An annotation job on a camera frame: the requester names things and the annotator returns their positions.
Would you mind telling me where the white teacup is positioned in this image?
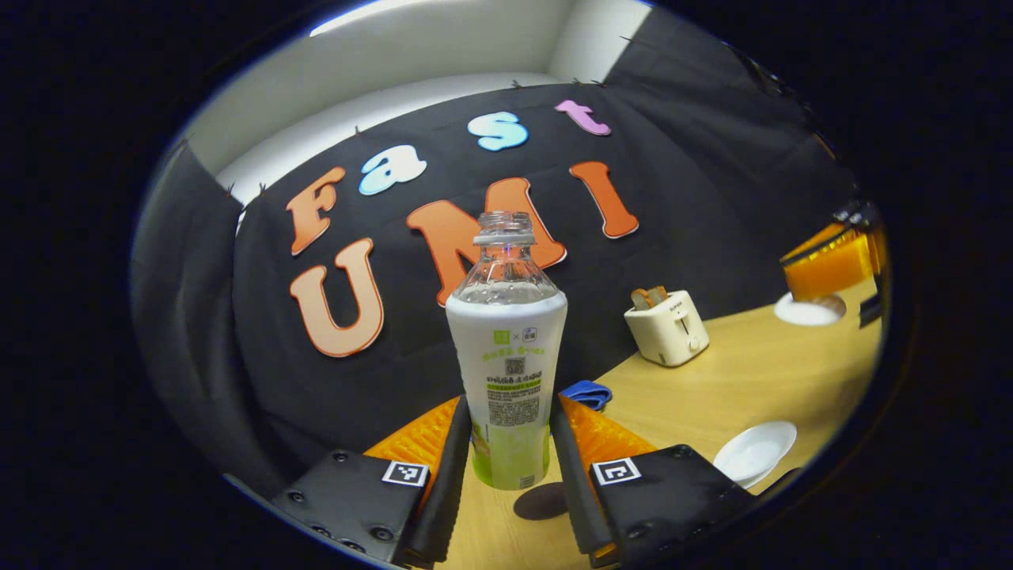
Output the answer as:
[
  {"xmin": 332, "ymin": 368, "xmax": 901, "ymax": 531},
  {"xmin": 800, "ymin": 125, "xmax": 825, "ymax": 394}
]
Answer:
[{"xmin": 712, "ymin": 420, "xmax": 799, "ymax": 489}]

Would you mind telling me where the blue towel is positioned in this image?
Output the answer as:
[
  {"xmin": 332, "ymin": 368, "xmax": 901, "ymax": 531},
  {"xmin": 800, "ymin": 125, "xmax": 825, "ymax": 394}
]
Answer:
[{"xmin": 560, "ymin": 380, "xmax": 613, "ymax": 412}]

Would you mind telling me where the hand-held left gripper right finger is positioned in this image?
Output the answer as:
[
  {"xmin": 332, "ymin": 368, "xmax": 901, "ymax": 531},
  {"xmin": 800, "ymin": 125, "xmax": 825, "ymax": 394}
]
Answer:
[{"xmin": 550, "ymin": 393, "xmax": 757, "ymax": 568}]

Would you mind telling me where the dark brown round coaster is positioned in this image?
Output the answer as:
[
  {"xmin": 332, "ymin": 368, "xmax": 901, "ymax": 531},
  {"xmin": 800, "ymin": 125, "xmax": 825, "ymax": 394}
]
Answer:
[{"xmin": 513, "ymin": 481, "xmax": 571, "ymax": 522}]

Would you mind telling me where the clear water bottle white label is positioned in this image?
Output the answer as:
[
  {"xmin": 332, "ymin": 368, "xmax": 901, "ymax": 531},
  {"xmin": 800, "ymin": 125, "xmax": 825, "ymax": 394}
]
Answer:
[{"xmin": 445, "ymin": 211, "xmax": 569, "ymax": 492}]

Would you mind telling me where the white teacup lid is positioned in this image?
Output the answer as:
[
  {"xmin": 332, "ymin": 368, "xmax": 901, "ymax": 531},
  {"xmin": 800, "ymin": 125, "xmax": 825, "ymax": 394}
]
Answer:
[{"xmin": 774, "ymin": 292, "xmax": 848, "ymax": 327}]

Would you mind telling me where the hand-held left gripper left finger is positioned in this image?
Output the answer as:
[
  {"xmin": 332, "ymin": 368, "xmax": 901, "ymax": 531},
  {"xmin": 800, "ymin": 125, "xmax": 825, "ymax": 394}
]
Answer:
[{"xmin": 271, "ymin": 394, "xmax": 474, "ymax": 567}]

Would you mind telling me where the cream toaster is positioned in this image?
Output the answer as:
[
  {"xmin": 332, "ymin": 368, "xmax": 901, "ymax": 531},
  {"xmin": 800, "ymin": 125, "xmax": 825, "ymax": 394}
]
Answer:
[{"xmin": 624, "ymin": 289, "xmax": 711, "ymax": 367}]

